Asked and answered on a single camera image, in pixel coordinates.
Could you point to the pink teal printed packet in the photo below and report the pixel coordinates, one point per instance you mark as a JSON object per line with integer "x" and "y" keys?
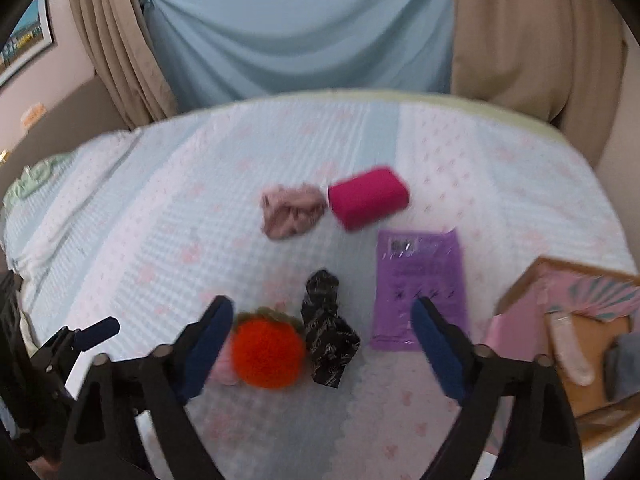
{"x": 595, "y": 292}

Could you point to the orange knitted plush fruit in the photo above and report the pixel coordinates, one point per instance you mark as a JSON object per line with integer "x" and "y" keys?
{"x": 267, "y": 354}

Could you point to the black patterned scrunchie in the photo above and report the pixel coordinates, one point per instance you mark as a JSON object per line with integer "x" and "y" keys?
{"x": 327, "y": 332}

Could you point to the green cloth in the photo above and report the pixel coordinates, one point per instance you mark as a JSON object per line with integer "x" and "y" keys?
{"x": 35, "y": 176}

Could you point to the small pink soft item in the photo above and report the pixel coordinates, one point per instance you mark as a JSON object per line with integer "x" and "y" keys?
{"x": 223, "y": 372}

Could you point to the magenta sponge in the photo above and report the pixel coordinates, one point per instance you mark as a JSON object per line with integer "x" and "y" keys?
{"x": 369, "y": 199}

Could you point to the beige curtain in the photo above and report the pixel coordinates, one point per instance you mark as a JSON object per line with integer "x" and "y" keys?
{"x": 125, "y": 45}
{"x": 530, "y": 35}

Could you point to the white soft item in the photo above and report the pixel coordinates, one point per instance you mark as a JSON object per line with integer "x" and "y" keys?
{"x": 570, "y": 347}

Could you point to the pink scrunchie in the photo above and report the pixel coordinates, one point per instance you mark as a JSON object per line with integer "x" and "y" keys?
{"x": 292, "y": 210}

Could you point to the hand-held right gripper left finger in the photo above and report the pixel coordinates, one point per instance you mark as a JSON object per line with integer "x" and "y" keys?
{"x": 207, "y": 347}

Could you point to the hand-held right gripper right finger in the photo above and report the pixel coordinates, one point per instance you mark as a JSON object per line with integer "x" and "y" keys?
{"x": 441, "y": 352}

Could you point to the grey cloth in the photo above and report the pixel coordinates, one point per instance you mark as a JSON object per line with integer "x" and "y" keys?
{"x": 624, "y": 367}

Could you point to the cardboard box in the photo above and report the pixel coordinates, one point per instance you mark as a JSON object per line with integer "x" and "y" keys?
{"x": 575, "y": 405}

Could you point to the framed wall picture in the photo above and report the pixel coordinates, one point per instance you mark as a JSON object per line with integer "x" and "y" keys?
{"x": 25, "y": 40}

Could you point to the light blue curtain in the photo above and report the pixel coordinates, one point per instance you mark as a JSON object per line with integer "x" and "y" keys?
{"x": 300, "y": 30}

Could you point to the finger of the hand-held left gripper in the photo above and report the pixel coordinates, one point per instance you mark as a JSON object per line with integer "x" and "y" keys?
{"x": 97, "y": 332}

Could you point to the purple plastic packet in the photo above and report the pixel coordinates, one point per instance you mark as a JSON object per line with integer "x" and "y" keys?
{"x": 420, "y": 280}

